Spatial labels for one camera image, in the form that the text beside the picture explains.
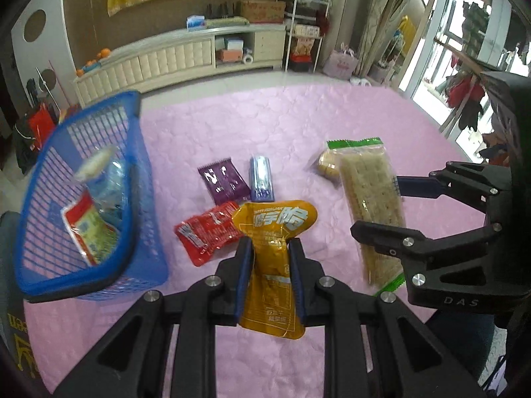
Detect brown round wall plate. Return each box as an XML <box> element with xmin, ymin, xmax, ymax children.
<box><xmin>23</xmin><ymin>9</ymin><xmax>47</xmax><ymax>42</ymax></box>

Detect hanging dark red clothes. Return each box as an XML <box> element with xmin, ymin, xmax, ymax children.
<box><xmin>435</xmin><ymin>70</ymin><xmax>487</xmax><ymax>133</ymax></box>

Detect glass balcony door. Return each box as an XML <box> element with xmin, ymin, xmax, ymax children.
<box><xmin>398</xmin><ymin>0</ymin><xmax>531</xmax><ymax>106</ymax></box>

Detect cream television cabinet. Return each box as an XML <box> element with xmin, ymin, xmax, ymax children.
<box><xmin>74</xmin><ymin>24</ymin><xmax>288</xmax><ymax>106</ymax></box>

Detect row of dark bottles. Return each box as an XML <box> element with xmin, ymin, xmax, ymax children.
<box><xmin>206</xmin><ymin>2</ymin><xmax>242</xmax><ymax>19</ymax></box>

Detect white metal rack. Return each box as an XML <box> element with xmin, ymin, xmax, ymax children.
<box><xmin>283</xmin><ymin>0</ymin><xmax>333</xmax><ymax>74</ymax></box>

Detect pink tablecloth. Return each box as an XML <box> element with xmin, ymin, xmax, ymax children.
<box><xmin>23</xmin><ymin>83</ymin><xmax>498</xmax><ymax>398</ymax></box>

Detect yellow hanging cloth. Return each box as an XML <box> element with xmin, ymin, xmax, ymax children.
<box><xmin>398</xmin><ymin>17</ymin><xmax>417</xmax><ymax>51</ymax></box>

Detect blue plastic basket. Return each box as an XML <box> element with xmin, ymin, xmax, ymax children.
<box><xmin>14</xmin><ymin>90</ymin><xmax>170</xmax><ymax>302</ymax></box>

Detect red bag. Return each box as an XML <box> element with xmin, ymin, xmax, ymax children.
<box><xmin>28</xmin><ymin>103</ymin><xmax>59</xmax><ymax>150</ymax></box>

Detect colourful gift box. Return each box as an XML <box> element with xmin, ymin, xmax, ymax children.
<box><xmin>294</xmin><ymin>35</ymin><xmax>316</xmax><ymax>57</ymax></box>

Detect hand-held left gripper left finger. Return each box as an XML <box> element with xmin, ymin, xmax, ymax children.
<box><xmin>54</xmin><ymin>238</ymin><xmax>253</xmax><ymax>398</ymax></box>

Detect clear bun packet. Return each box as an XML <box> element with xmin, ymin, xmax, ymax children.
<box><xmin>309</xmin><ymin>147</ymin><xmax>345</xmax><ymax>181</ymax></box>

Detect dark bag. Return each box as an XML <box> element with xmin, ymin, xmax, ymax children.
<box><xmin>12</xmin><ymin>118</ymin><xmax>40</xmax><ymax>175</ymax></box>

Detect tall standing air conditioner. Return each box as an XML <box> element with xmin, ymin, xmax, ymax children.
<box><xmin>332</xmin><ymin>0</ymin><xmax>370</xmax><ymax>65</ymax></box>

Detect patterned curtain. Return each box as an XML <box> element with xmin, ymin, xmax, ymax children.
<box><xmin>361</xmin><ymin>0</ymin><xmax>400</xmax><ymax>80</ymax></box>

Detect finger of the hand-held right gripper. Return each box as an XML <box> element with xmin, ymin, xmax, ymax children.
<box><xmin>394</xmin><ymin>161</ymin><xmax>514</xmax><ymax>217</ymax></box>
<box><xmin>350</xmin><ymin>220</ymin><xmax>505</xmax><ymax>265</ymax></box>

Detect large red snack pouch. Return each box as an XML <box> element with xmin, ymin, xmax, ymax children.
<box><xmin>61</xmin><ymin>193</ymin><xmax>125</xmax><ymax>267</ymax></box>

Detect yellow snack pouch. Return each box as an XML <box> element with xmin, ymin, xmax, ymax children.
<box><xmin>230</xmin><ymin>200</ymin><xmax>319</xmax><ymax>341</ymax></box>

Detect small red snack packet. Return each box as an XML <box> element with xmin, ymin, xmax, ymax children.
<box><xmin>174</xmin><ymin>200</ymin><xmax>250</xmax><ymax>267</ymax></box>

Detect light blue snack packet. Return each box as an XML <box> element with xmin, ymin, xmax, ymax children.
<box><xmin>85</xmin><ymin>160</ymin><xmax>133</xmax><ymax>227</ymax></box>

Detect cracker packet with green ends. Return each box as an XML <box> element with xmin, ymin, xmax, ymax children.
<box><xmin>326</xmin><ymin>137</ymin><xmax>408</xmax><ymax>298</ymax></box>

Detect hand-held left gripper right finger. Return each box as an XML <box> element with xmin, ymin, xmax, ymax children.
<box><xmin>289</xmin><ymin>238</ymin><xmax>486</xmax><ymax>398</ymax></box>

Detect grey cloth covered chair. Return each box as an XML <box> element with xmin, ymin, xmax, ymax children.
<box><xmin>0</xmin><ymin>211</ymin><xmax>40</xmax><ymax>384</ymax></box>

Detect purple snack packet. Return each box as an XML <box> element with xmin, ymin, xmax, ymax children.
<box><xmin>198</xmin><ymin>158</ymin><xmax>252</xmax><ymax>206</ymax></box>

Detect green cushion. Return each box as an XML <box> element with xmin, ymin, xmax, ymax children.
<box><xmin>206</xmin><ymin>17</ymin><xmax>251</xmax><ymax>29</ymax></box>

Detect white snack packet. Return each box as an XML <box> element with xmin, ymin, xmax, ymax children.
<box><xmin>74</xmin><ymin>146</ymin><xmax>117</xmax><ymax>182</ymax></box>

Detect pink bag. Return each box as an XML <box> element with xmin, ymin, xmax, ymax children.
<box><xmin>324</xmin><ymin>43</ymin><xmax>360</xmax><ymax>80</ymax></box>

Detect lavender blue stick packet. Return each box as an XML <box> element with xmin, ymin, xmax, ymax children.
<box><xmin>249</xmin><ymin>155</ymin><xmax>277</xmax><ymax>203</ymax></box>

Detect brown cardboard box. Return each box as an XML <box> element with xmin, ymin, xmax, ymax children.
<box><xmin>242</xmin><ymin>0</ymin><xmax>287</xmax><ymax>25</ymax></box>

